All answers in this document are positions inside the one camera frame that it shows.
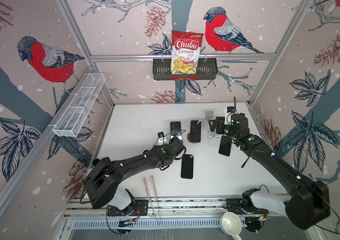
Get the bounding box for black phone with teal edge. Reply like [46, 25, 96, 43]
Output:
[219, 136, 232, 157]

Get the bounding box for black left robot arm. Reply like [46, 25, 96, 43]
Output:
[83, 138, 187, 209]

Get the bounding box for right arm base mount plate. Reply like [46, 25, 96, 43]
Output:
[224, 198, 269, 215]

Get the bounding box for black wire wall basket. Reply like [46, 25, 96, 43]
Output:
[152, 58, 218, 81]

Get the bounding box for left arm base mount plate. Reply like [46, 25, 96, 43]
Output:
[106, 189, 148, 217]

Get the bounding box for white phone stand rear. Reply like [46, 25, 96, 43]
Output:
[204, 110, 215, 123]

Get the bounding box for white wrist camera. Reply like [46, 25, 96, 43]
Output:
[156, 132, 167, 146]
[225, 106, 236, 123]

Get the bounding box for pink chopstick right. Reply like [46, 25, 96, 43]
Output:
[150, 176, 162, 226]

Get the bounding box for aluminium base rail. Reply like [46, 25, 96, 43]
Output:
[63, 197, 286, 233]

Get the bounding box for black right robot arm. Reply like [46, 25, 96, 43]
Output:
[209, 114, 331, 230]

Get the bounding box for red Chuba cassava chips bag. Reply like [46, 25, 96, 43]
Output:
[171, 31, 204, 75]

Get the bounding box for white mesh wall shelf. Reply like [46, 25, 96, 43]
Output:
[53, 73, 105, 138]

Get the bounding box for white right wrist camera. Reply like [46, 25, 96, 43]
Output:
[225, 106, 236, 123]

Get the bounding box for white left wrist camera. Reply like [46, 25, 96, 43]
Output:
[156, 132, 167, 146]

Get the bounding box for white ladle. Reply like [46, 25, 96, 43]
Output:
[219, 212, 242, 240]

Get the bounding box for aluminium horizontal wall bar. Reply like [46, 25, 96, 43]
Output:
[90, 53, 277, 63]

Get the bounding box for aluminium frame right corner post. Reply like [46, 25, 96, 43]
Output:
[249, 0, 312, 107]

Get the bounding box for aluminium frame corner post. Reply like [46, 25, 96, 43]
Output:
[55, 0, 115, 106]
[249, 0, 312, 107]

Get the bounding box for green-edged phone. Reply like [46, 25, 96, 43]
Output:
[170, 121, 182, 141]

